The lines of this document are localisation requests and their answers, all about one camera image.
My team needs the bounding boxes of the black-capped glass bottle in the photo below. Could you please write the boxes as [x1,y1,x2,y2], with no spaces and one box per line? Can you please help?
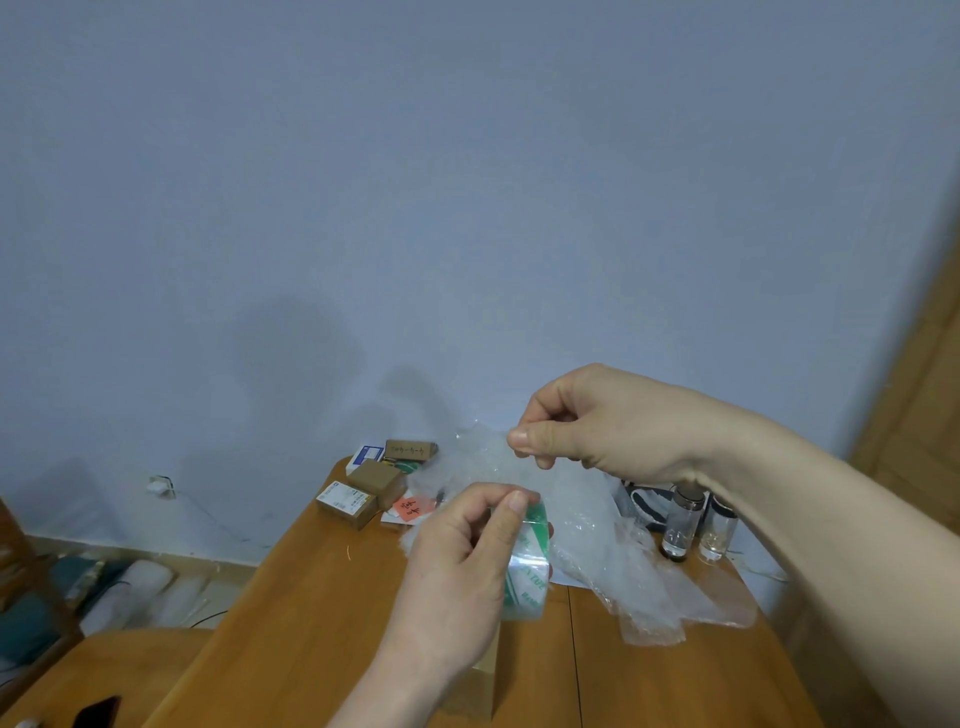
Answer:
[659,487,707,563]

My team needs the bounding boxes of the person's right hand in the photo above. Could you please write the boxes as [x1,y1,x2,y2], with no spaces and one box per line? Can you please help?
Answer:
[507,363,712,488]

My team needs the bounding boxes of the black phone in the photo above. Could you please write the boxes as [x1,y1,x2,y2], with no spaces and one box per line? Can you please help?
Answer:
[69,696,123,728]

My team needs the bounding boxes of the clear bubble wrap sheet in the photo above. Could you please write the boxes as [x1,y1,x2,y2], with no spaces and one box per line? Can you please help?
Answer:
[397,423,759,648]

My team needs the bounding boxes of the large brown cardboard box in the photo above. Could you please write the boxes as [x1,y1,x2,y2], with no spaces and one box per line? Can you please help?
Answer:
[438,626,502,723]

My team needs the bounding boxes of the black and white bag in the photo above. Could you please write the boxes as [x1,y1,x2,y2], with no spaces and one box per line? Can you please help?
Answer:
[621,482,680,534]

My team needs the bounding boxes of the teal bag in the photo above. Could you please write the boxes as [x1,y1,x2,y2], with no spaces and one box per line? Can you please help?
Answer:
[0,592,61,669]

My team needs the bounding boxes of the clear glass bottle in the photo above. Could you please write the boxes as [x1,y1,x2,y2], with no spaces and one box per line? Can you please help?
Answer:
[698,495,740,565]

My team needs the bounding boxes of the person's right forearm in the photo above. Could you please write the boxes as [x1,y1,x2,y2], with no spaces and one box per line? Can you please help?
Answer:
[688,388,960,728]

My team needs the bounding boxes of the small white-labelled cardboard box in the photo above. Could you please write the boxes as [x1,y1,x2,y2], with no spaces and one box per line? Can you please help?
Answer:
[315,480,378,531]

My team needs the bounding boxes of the clear green-printed tape roll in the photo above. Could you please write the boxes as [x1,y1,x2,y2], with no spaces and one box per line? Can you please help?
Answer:
[501,501,555,622]

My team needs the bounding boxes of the small plain cardboard box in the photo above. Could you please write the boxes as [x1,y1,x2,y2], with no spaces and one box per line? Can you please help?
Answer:
[347,459,408,511]

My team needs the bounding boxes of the person's left forearm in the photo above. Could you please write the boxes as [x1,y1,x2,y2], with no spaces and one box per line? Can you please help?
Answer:
[328,646,483,728]

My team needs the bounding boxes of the white rolled bundle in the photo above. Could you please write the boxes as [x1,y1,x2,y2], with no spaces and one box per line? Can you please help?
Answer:
[78,560,177,637]

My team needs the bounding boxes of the person's left hand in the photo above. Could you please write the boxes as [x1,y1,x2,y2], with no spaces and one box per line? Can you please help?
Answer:
[381,482,543,685]

